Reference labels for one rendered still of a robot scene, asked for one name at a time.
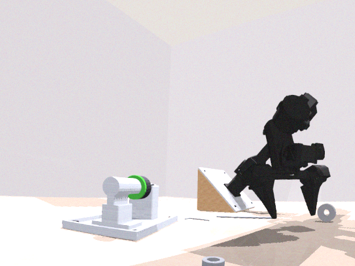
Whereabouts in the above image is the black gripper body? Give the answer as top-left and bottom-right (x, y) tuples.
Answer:
(241, 138), (331, 186)

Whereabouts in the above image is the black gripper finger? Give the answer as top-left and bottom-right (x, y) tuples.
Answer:
(300, 178), (327, 216)
(248, 178), (277, 219)

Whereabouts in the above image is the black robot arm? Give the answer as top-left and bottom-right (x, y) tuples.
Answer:
(224, 93), (325, 197)

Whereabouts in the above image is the green spacer ring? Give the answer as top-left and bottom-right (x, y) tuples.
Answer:
(128, 176), (147, 200)

